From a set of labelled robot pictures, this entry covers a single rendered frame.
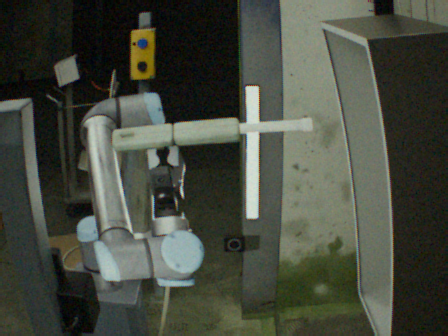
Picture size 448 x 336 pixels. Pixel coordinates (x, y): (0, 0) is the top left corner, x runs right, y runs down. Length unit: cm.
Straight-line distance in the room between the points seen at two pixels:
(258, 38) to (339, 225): 101
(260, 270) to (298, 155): 62
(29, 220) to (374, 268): 191
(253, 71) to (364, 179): 73
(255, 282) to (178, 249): 174
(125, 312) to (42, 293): 141
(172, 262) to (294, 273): 176
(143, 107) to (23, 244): 102
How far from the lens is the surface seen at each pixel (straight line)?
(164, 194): 130
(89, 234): 199
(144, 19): 269
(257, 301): 294
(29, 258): 64
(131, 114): 158
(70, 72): 427
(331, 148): 261
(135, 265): 115
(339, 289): 297
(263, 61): 248
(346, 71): 201
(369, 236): 226
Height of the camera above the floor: 175
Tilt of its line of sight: 19 degrees down
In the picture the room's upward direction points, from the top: 1 degrees counter-clockwise
